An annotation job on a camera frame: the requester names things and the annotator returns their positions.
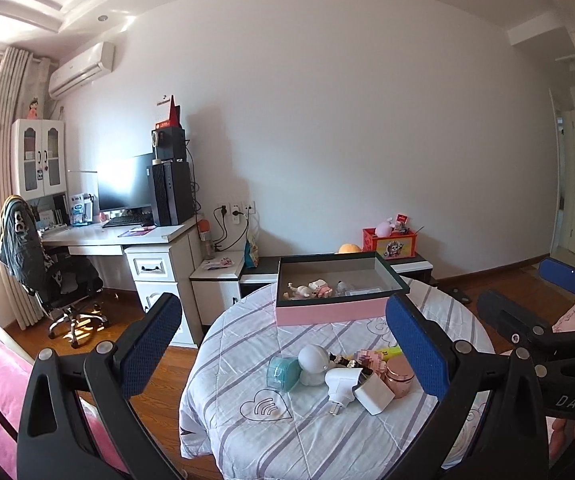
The pink storage box tray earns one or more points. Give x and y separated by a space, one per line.
364 269

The black floor scale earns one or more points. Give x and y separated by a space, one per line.
459 295

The black speaker box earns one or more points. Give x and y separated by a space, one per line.
169 144

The yellow highlighter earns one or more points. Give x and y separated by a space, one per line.
389 353

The red paper bag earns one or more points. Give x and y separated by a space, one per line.
171 113

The beige curtain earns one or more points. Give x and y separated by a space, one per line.
13 68

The clear plastic case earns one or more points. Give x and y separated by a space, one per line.
344 289

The pink plush toy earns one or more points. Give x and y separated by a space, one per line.
385 229

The low black white cabinet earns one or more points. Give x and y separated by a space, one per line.
216 289

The white plug night light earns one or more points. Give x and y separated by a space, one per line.
340 384

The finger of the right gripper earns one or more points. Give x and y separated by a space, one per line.
520 326
558 273

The black hair clip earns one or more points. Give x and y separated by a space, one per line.
338 362

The blue snack bag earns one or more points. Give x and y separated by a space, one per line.
251 255

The black keyboard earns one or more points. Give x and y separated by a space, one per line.
129 220

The black computer monitor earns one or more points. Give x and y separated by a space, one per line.
124 183

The white glass door cabinet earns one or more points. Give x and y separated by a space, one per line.
38 158

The white computer desk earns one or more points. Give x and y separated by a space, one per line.
159 260

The rose gold round jar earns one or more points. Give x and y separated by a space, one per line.
399 376

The orange cap bottle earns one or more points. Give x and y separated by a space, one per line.
206 239

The pink block toy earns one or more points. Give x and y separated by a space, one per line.
373 360

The striped white tablecloth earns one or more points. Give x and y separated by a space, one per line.
227 410

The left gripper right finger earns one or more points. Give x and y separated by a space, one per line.
511 439

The white round snail lamp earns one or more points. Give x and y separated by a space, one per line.
314 362

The white air conditioner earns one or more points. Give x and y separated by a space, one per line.
88 66

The white charger cube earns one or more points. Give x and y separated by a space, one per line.
372 393

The red toy crate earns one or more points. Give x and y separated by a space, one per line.
393 247

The black computer tower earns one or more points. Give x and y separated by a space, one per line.
172 199

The white wall power sockets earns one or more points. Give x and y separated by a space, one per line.
236 213

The black office chair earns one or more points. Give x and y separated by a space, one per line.
58 281

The small doll figurine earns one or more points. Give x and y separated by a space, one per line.
32 113

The orange octopus plush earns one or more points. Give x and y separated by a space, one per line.
349 249

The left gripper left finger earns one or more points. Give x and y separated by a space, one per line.
54 437

